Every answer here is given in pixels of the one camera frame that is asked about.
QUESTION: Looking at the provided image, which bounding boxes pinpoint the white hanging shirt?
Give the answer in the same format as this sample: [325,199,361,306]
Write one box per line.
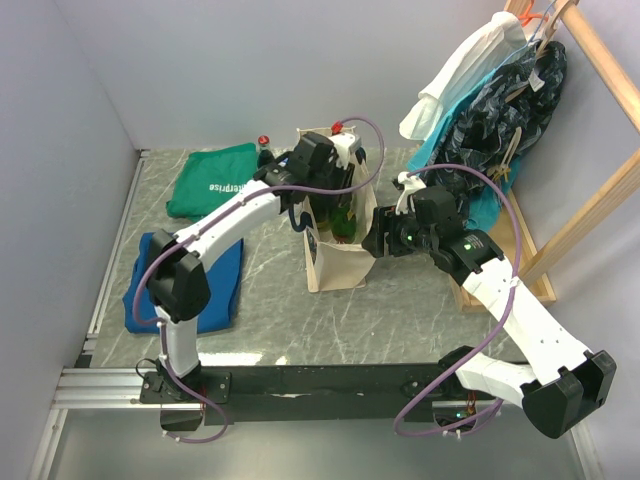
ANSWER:
[399,11,526,141]

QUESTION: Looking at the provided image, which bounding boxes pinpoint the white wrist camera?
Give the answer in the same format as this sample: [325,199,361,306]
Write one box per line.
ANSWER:
[329,121,362,169]
[395,171,426,215]

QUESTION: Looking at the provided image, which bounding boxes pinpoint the red cap cola bottle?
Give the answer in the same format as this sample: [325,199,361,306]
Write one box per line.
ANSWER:
[257,135,275,169]

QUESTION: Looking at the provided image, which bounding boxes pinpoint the beige canvas tote bag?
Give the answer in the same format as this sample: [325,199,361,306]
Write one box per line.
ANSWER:
[297,127,377,292]

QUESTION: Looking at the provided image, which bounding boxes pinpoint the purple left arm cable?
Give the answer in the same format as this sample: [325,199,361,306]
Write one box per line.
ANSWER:
[131,116,386,445]

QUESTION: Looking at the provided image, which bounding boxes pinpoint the orange plastic hanger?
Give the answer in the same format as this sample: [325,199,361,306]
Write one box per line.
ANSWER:
[518,0,545,27]

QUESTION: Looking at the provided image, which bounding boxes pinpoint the teal hanging shirt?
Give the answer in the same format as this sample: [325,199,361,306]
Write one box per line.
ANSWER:
[407,70,501,232]

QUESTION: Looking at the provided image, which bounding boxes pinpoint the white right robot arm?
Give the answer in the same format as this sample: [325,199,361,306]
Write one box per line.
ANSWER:
[362,187,617,439]

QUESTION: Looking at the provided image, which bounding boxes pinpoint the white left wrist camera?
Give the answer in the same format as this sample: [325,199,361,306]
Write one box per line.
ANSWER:
[329,121,362,169]

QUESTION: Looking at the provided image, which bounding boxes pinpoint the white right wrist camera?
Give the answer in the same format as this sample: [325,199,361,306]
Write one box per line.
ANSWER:
[395,171,426,215]

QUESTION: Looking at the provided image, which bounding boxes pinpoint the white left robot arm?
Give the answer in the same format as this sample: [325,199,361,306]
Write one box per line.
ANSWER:
[145,132,361,402]

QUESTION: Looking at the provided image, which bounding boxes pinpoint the wooden clothes rack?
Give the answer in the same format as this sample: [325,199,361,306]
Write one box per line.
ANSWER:
[434,0,640,314]

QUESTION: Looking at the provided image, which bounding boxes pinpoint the folded blue cloth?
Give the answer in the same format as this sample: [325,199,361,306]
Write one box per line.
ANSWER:
[122,232,244,335]

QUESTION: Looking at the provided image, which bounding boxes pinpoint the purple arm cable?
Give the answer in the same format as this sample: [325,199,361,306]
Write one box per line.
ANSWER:
[131,116,386,445]
[392,164,523,438]

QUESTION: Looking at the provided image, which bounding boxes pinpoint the green glass bottle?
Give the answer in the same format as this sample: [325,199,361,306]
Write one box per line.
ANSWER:
[309,195,332,232]
[331,205,357,244]

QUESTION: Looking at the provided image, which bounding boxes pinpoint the aluminium frame rail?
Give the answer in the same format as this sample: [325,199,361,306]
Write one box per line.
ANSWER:
[29,149,189,479]

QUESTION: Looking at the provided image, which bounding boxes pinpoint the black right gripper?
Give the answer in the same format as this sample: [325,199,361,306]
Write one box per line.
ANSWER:
[360,204,436,258]

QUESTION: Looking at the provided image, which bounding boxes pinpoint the folded green t-shirt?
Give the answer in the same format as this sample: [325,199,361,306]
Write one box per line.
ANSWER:
[166,143,258,222]

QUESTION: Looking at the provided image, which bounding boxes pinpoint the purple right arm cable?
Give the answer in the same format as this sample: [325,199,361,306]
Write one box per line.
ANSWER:
[392,164,523,438]

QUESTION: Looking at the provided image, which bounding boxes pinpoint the dark patterned hanging shirt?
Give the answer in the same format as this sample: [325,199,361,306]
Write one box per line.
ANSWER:
[407,41,568,193]

